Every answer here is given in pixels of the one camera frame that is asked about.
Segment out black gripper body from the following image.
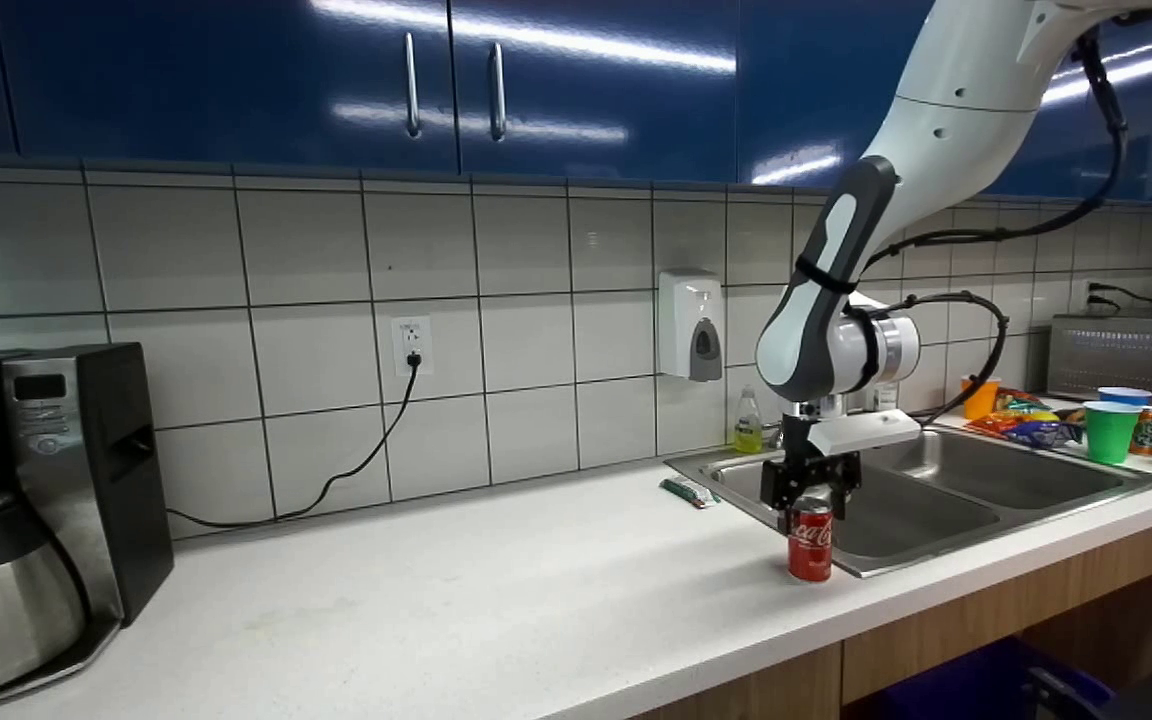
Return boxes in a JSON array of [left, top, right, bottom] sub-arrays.
[[760, 407, 860, 513]]

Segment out red soda can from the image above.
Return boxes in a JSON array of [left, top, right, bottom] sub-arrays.
[[789, 505, 831, 584]]

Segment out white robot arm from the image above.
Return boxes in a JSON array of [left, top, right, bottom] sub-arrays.
[[756, 0, 1152, 514]]

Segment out stainless steel double sink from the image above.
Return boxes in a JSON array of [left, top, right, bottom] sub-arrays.
[[674, 430, 1152, 575]]

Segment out green dish soap bottle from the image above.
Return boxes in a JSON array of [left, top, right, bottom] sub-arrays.
[[728, 389, 764, 455]]

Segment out white soap dispenser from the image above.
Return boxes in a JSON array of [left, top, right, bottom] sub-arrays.
[[658, 270, 724, 385]]

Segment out colourful snack bags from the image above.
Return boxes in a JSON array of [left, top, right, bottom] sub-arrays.
[[966, 381, 1086, 446]]

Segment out steel appliance at right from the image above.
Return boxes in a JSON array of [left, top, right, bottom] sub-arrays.
[[1045, 315, 1152, 396]]

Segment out blue trash bin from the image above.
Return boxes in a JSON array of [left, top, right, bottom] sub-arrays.
[[863, 639, 1111, 720]]

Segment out green plastic cup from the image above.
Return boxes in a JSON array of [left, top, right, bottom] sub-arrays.
[[1086, 399, 1142, 463]]

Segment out blue lid container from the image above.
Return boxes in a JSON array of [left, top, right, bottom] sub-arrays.
[[1096, 385, 1152, 407]]

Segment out blue upper cabinets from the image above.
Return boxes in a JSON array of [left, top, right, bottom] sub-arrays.
[[0, 0, 1152, 202]]

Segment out black steel coffee maker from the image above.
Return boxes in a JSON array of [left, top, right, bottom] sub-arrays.
[[0, 345, 175, 695]]

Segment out black power cord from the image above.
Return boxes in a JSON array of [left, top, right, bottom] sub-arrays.
[[164, 346, 427, 536]]

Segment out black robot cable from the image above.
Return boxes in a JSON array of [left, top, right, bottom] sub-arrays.
[[853, 23, 1134, 419]]

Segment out white wall outlet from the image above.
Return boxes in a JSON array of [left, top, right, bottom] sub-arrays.
[[387, 315, 432, 362]]

